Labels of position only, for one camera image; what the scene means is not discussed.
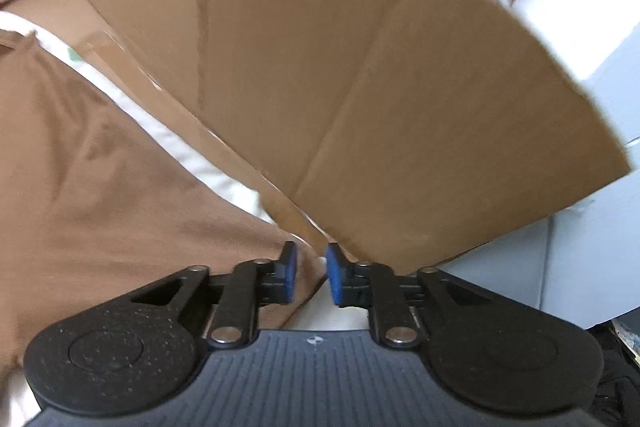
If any cream bear print bed sheet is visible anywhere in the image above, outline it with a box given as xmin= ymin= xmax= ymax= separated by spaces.
xmin=0 ymin=9 xmax=373 ymax=427

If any black clothes pile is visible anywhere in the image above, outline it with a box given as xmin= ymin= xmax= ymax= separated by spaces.
xmin=589 ymin=316 xmax=640 ymax=427

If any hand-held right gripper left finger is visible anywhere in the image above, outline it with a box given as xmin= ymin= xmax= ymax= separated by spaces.
xmin=131 ymin=241 xmax=299 ymax=349

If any brown printed t-shirt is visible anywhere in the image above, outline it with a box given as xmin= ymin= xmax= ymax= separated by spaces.
xmin=0 ymin=29 xmax=322 ymax=374

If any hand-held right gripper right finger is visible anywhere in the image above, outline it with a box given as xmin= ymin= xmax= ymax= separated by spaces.
xmin=325 ymin=243 xmax=494 ymax=349

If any flattened cardboard box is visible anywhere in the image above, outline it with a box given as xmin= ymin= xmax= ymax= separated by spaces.
xmin=9 ymin=0 xmax=632 ymax=277

